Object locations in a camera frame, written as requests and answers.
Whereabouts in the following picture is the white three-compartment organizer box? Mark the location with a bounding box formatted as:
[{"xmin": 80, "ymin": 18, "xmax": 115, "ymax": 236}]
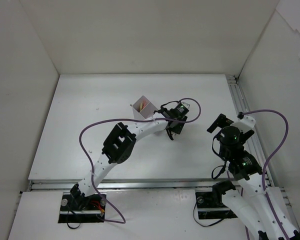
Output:
[{"xmin": 131, "ymin": 95, "xmax": 158, "ymax": 120}]

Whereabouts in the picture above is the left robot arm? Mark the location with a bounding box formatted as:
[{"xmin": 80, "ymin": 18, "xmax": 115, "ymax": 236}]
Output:
[{"xmin": 70, "ymin": 101, "xmax": 190, "ymax": 210}]

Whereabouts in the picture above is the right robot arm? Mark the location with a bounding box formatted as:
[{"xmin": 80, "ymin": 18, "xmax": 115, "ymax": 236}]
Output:
[{"xmin": 207, "ymin": 113, "xmax": 300, "ymax": 240}]

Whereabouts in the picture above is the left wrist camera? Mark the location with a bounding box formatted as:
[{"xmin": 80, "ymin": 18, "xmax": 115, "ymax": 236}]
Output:
[{"xmin": 176, "ymin": 101, "xmax": 190, "ymax": 114}]

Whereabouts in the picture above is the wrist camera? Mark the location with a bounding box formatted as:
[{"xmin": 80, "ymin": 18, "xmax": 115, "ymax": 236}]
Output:
[
  {"xmin": 176, "ymin": 101, "xmax": 190, "ymax": 114},
  {"xmin": 231, "ymin": 112, "xmax": 256, "ymax": 134}
]

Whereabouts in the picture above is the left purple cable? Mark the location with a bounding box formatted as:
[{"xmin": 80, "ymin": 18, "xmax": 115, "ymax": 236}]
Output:
[{"xmin": 79, "ymin": 97, "xmax": 202, "ymax": 224}]

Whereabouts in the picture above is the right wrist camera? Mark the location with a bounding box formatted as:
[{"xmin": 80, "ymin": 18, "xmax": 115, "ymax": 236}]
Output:
[{"xmin": 231, "ymin": 112, "xmax": 256, "ymax": 134}]

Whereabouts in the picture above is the aluminium frame rail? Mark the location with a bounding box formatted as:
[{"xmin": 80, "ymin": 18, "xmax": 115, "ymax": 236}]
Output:
[{"xmin": 226, "ymin": 74, "xmax": 300, "ymax": 240}]

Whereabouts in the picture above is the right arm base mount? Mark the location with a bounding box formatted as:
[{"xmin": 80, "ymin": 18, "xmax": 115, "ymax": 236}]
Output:
[{"xmin": 194, "ymin": 180, "xmax": 237, "ymax": 221}]

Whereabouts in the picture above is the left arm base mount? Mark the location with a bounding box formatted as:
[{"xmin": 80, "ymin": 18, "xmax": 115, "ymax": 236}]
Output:
[{"xmin": 58, "ymin": 193, "xmax": 107, "ymax": 224}]

